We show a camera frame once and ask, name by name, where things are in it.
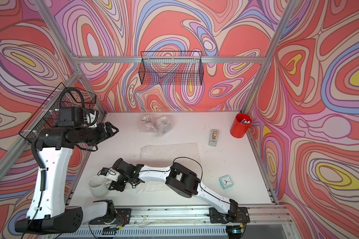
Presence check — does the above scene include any black wire basket left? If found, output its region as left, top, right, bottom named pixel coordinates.
left=18, top=83, right=96, bottom=143

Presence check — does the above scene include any red pen holder cup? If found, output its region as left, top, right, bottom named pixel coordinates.
left=230, top=113, right=252, bottom=138

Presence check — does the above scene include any small green alarm clock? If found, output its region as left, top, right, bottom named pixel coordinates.
left=219, top=175, right=234, bottom=190

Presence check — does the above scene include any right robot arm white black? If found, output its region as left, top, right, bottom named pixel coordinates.
left=103, top=158, right=250, bottom=224

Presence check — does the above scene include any black wire basket back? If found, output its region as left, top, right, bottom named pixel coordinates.
left=138, top=50, right=204, bottom=86

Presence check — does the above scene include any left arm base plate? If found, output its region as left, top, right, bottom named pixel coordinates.
left=89, top=208, right=132, bottom=226

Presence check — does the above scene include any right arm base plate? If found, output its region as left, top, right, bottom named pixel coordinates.
left=207, top=207, right=250, bottom=224

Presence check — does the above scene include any bubble wrap sheet around mug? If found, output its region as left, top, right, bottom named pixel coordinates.
left=139, top=115, right=157, bottom=133

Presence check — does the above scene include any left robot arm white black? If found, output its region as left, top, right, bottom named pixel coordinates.
left=15, top=122, right=119, bottom=235

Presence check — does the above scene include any black wire basket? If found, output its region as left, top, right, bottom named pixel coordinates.
left=18, top=83, right=96, bottom=143
left=138, top=50, right=204, bottom=86

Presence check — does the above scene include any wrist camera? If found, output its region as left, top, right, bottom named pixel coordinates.
left=97, top=167, right=116, bottom=176
left=57, top=107, right=99, bottom=128

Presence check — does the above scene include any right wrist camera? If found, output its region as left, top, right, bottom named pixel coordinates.
left=97, top=167, right=116, bottom=176

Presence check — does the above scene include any bubble wrap sheet stack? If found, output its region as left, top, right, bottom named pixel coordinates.
left=138, top=142, right=202, bottom=177

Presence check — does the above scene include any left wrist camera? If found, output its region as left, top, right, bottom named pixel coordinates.
left=57, top=107, right=99, bottom=128

